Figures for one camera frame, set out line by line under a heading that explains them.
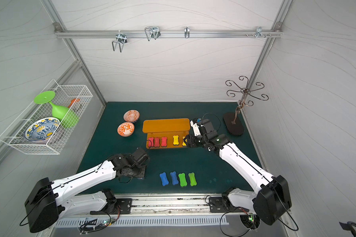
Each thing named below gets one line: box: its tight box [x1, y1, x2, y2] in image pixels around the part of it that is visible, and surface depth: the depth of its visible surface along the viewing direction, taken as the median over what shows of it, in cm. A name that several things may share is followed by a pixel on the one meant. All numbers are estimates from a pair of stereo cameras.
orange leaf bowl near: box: [117, 121, 135, 138], surface depth 103 cm
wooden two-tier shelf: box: [142, 118, 191, 150], surface depth 95 cm
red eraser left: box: [147, 137, 154, 148], surface depth 99 cm
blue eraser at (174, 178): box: [170, 170, 179, 186], surface depth 83 cm
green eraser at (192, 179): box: [187, 172, 198, 187], surface depth 82 cm
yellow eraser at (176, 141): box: [173, 135, 180, 146], surface depth 98 cm
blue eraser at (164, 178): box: [159, 172, 169, 187], surface depth 82 cm
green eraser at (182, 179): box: [178, 172, 188, 188], surface depth 82 cm
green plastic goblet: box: [33, 90, 80, 129], surface depth 64 cm
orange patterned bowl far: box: [123, 109, 140, 123], surface depth 111 cm
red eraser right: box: [161, 136, 168, 148], surface depth 98 cm
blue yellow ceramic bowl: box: [24, 117, 61, 143], surface depth 63 cm
